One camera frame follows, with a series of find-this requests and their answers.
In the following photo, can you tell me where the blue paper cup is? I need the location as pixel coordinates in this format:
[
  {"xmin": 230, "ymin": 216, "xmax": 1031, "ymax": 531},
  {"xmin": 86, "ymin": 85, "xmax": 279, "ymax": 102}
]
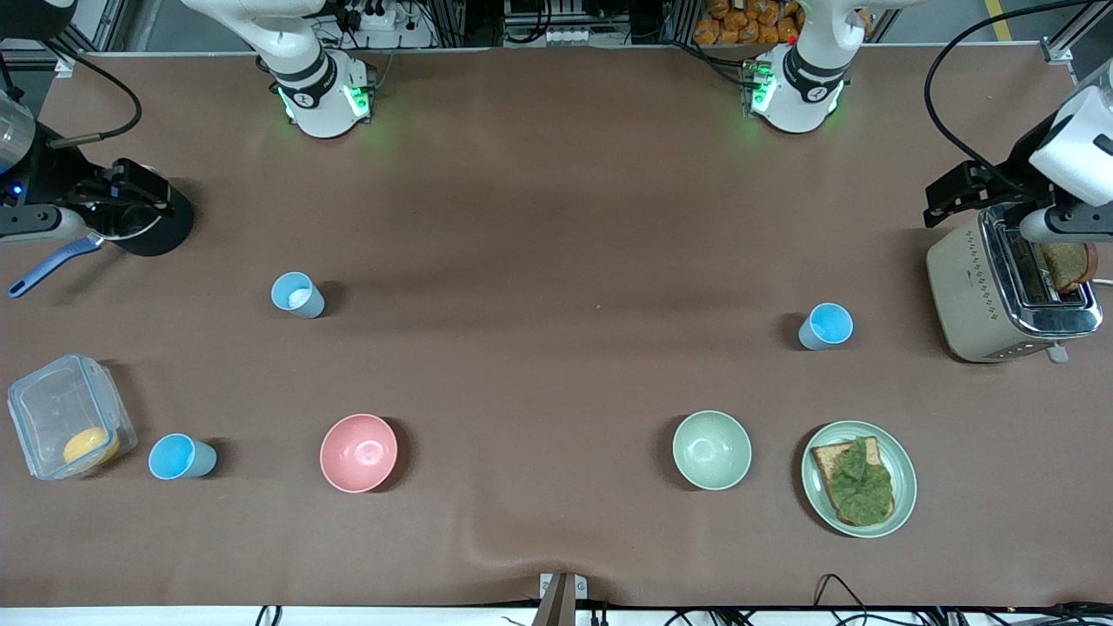
[
  {"xmin": 798, "ymin": 302, "xmax": 855, "ymax": 352},
  {"xmin": 147, "ymin": 432, "xmax": 218, "ymax": 482}
]

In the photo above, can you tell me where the blue cup with white tissue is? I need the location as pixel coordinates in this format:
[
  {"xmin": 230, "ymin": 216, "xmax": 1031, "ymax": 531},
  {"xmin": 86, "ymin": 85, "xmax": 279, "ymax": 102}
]
[{"xmin": 270, "ymin": 271, "xmax": 326, "ymax": 320}]

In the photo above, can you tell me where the cream and chrome toaster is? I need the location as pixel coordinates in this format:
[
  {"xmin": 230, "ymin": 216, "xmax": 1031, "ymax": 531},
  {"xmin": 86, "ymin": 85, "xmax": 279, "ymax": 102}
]
[{"xmin": 925, "ymin": 207, "xmax": 1105, "ymax": 365}]

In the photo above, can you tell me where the brown bread slice in toaster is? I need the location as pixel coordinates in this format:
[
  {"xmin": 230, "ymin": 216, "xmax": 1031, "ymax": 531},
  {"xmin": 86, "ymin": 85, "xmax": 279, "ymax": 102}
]
[{"xmin": 1042, "ymin": 241, "xmax": 1099, "ymax": 294}]

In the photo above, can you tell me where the clear plastic lidded container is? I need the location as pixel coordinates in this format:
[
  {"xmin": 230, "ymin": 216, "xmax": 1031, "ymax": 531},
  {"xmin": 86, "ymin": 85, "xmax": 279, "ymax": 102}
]
[{"xmin": 6, "ymin": 352, "xmax": 139, "ymax": 482}]

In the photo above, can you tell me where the yellow orange round food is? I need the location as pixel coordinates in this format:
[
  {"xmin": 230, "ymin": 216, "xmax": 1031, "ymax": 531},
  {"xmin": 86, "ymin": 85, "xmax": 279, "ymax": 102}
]
[{"xmin": 62, "ymin": 425, "xmax": 122, "ymax": 467}]

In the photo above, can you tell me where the pale green plate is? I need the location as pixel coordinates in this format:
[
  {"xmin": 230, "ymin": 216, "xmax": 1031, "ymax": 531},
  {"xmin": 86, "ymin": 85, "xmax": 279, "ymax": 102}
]
[{"xmin": 800, "ymin": 420, "xmax": 918, "ymax": 540}]

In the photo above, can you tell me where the bag of orange buns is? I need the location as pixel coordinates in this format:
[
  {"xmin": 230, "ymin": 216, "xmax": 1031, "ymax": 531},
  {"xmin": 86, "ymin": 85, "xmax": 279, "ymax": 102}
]
[{"xmin": 692, "ymin": 0, "xmax": 873, "ymax": 47}]

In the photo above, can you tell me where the toast slice under lettuce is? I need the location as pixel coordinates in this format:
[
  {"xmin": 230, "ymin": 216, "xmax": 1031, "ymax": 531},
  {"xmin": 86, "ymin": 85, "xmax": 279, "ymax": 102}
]
[{"xmin": 810, "ymin": 435, "xmax": 896, "ymax": 528}]

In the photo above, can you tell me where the white power strip with plugs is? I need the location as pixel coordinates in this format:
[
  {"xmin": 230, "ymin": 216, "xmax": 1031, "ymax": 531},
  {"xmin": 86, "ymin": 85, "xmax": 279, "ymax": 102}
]
[{"xmin": 335, "ymin": 0, "xmax": 436, "ymax": 50}]

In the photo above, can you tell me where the green lettuce leaf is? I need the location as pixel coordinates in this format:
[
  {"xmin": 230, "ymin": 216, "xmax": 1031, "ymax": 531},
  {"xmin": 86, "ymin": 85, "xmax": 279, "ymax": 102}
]
[{"xmin": 823, "ymin": 436, "xmax": 896, "ymax": 526}]

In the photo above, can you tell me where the pink bowl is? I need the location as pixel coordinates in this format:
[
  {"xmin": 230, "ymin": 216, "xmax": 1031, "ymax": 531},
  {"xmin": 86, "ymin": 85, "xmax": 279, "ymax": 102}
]
[{"xmin": 318, "ymin": 413, "xmax": 399, "ymax": 495}]

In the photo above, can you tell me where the pale green bowl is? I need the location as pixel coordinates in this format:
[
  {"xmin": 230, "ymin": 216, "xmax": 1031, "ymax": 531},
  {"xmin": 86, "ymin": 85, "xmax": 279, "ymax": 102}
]
[{"xmin": 671, "ymin": 410, "xmax": 753, "ymax": 492}]

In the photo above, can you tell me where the brown table cover mat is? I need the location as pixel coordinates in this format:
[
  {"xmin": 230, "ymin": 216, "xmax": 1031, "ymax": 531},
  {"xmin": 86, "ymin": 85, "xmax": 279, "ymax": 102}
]
[{"xmin": 0, "ymin": 42, "xmax": 1113, "ymax": 609}]

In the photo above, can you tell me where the black pan with blue handle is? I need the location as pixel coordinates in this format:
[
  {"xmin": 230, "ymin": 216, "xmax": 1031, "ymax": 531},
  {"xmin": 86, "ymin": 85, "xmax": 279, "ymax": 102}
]
[{"xmin": 7, "ymin": 170, "xmax": 195, "ymax": 300}]

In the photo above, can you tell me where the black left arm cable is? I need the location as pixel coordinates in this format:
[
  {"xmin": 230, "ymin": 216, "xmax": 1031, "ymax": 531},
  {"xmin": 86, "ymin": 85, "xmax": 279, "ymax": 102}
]
[{"xmin": 923, "ymin": 0, "xmax": 1113, "ymax": 194}]

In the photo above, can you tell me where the black looped cable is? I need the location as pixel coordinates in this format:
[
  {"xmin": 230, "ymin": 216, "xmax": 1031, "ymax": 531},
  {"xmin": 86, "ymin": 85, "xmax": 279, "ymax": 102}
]
[{"xmin": 813, "ymin": 573, "xmax": 870, "ymax": 626}]

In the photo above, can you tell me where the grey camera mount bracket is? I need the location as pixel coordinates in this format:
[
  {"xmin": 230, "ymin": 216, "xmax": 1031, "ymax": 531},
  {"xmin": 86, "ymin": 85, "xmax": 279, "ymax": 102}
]
[{"xmin": 531, "ymin": 571, "xmax": 589, "ymax": 626}]

